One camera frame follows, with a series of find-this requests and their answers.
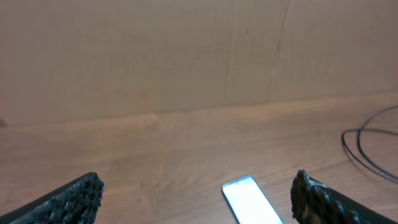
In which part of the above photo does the black USB charging cable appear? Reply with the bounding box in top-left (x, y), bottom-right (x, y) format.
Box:
top-left (341, 105), bottom-right (398, 184)

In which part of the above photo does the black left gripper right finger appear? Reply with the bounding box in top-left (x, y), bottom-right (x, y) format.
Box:
top-left (290, 170), bottom-right (397, 224)

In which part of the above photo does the Samsung Galaxy smartphone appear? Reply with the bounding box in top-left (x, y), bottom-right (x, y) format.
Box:
top-left (221, 175), bottom-right (283, 224)

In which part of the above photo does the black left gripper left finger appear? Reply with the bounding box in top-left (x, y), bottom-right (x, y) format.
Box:
top-left (1, 172), bottom-right (104, 224)

